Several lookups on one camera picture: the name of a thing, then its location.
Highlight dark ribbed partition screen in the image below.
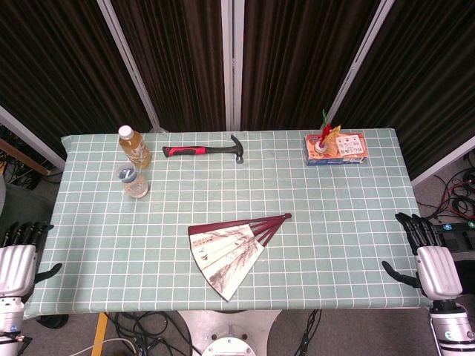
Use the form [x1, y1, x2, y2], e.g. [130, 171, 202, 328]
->
[233, 0, 395, 131]
[0, 0, 160, 171]
[326, 0, 475, 186]
[107, 0, 233, 133]

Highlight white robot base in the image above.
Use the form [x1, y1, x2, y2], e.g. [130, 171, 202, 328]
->
[176, 309, 283, 356]

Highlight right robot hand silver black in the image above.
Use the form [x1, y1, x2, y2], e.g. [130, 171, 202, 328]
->
[381, 212, 464, 300]

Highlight brown wooden stick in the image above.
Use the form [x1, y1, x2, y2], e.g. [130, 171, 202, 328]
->
[0, 139, 51, 175]

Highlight white floor cable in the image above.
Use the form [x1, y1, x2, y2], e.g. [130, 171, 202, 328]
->
[79, 336, 140, 356]

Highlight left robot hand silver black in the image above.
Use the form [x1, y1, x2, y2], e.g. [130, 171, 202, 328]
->
[0, 221, 63, 297]

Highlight claw hammer red black handle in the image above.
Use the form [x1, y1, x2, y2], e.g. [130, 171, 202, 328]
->
[162, 133, 245, 165]

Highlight black bar with numbered stickers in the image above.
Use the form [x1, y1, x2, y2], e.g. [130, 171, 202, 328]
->
[432, 221, 475, 235]

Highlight orange blue carton box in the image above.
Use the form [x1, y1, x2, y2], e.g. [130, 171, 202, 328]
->
[304, 132, 367, 167]

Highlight red black floor cable bundle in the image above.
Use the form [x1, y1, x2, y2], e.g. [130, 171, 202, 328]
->
[422, 162, 475, 223]

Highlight green white grid tablecloth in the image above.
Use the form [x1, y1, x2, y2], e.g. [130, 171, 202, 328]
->
[22, 128, 435, 320]

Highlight clear bottle blue cap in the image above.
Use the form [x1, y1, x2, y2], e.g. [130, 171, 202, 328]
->
[116, 162, 150, 200]

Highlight tea bottle white cap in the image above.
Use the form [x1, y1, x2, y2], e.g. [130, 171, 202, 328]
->
[117, 125, 153, 170]

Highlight colourful feather shuttlecock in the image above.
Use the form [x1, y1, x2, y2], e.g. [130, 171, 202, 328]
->
[313, 108, 342, 155]

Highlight paper folding fan red ribs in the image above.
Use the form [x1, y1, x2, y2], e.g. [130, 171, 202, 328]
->
[187, 212, 293, 302]

